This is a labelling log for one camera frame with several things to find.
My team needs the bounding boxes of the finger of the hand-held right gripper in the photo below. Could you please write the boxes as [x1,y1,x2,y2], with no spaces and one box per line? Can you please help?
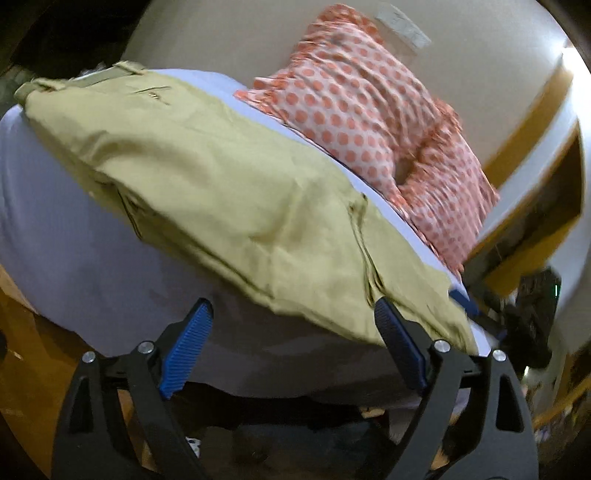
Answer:
[449,287,509,335]

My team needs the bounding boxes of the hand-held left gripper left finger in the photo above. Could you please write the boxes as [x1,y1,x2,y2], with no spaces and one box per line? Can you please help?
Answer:
[53,298,215,480]

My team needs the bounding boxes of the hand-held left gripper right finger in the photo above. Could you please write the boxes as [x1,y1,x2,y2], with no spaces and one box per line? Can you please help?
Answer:
[373,298,540,480]

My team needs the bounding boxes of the khaki pants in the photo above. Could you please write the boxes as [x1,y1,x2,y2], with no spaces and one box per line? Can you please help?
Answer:
[14,62,481,356]

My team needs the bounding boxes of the orange polka-dot pillow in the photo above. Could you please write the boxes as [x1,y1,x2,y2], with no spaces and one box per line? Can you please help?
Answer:
[235,4,446,197]
[392,102,502,278]

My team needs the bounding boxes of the wooden wall shelf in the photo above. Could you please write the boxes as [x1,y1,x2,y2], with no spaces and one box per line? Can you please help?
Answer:
[464,46,589,298]

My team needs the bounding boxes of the white wall sticker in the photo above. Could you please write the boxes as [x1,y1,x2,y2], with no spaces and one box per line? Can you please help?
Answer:
[374,6,432,51]

